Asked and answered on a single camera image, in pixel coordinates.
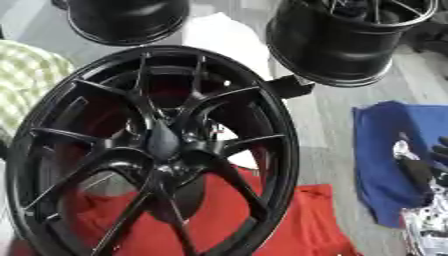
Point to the white draped object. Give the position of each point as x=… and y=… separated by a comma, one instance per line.
x=227, y=43

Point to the green white checked cloth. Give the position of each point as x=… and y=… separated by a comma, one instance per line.
x=26, y=83

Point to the blue cloth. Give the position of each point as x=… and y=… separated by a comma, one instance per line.
x=379, y=160

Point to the black spoked wheel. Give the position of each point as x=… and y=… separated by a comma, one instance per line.
x=163, y=140

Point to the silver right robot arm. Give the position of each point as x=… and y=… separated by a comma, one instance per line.
x=429, y=226

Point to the black wheel rim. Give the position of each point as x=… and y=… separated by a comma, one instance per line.
x=125, y=20
x=326, y=46

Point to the black wheel support block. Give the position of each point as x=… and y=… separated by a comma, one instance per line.
x=290, y=86

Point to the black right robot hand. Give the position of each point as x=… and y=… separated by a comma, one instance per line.
x=419, y=173

